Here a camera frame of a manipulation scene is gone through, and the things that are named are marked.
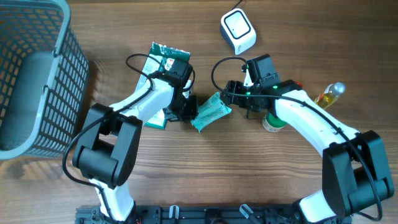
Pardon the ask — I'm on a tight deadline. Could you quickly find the light teal wipes packet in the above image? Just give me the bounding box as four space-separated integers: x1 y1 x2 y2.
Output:
191 92 232 133

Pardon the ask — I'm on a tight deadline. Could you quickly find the red-lidded white cup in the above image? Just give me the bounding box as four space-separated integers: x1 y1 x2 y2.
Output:
262 112 287 133

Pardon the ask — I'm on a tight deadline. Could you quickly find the green 3M glove package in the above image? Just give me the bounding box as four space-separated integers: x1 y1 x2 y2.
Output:
142 42 190 129

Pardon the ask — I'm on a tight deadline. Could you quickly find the yellow liquid Vim bottle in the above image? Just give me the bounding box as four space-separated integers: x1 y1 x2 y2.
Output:
314 82 346 110

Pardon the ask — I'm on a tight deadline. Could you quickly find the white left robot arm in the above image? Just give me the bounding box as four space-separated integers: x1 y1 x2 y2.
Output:
69 59 198 223

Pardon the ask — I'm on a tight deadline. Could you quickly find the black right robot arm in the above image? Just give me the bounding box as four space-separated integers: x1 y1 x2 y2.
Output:
220 54 395 223

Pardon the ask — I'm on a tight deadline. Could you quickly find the white barcode scanner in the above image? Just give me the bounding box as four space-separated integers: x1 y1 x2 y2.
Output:
220 8 257 55

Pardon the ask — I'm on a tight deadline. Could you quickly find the grey plastic mesh basket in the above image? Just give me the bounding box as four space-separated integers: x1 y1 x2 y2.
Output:
1 0 90 160

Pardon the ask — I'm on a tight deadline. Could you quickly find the black right camera cable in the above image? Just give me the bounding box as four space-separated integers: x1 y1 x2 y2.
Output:
210 56 384 222

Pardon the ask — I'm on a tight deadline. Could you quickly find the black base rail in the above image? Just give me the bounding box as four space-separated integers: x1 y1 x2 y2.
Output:
74 203 352 224

